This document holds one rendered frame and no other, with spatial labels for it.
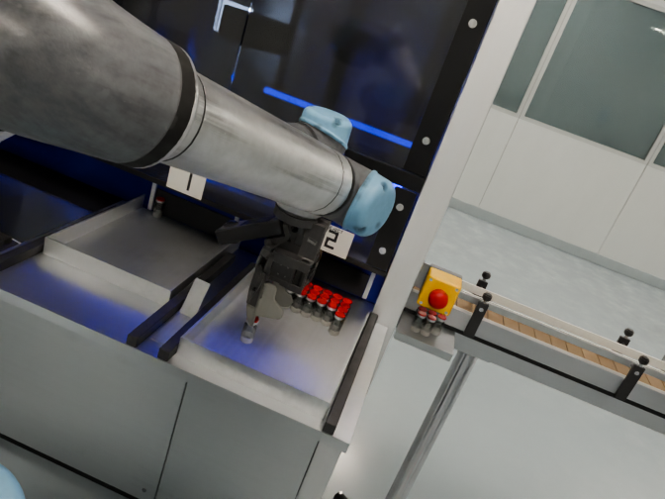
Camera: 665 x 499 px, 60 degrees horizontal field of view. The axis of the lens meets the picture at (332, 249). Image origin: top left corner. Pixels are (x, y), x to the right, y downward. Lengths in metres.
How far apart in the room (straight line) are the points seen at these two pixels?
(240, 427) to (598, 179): 4.90
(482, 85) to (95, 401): 1.23
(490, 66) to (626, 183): 4.94
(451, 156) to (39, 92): 0.86
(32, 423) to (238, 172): 1.45
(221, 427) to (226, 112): 1.16
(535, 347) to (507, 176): 4.53
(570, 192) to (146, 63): 5.64
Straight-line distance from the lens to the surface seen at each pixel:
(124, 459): 1.75
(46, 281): 1.12
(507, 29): 1.12
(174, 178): 1.30
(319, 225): 0.85
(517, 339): 1.38
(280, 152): 0.52
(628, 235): 6.15
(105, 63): 0.39
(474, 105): 1.12
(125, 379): 1.59
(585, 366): 1.42
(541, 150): 5.82
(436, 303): 1.19
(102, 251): 1.23
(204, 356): 0.96
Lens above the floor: 1.46
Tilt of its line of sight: 22 degrees down
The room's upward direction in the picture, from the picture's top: 20 degrees clockwise
